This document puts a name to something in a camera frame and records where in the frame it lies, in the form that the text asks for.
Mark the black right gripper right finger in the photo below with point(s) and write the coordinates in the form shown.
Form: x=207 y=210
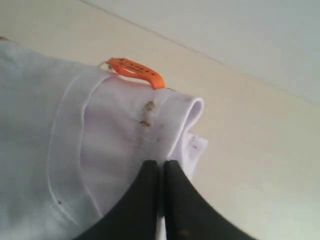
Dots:
x=188 y=216

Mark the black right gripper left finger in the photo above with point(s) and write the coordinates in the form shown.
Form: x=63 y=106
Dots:
x=134 y=217

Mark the white t-shirt red lettering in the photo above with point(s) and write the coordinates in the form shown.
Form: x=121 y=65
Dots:
x=73 y=138

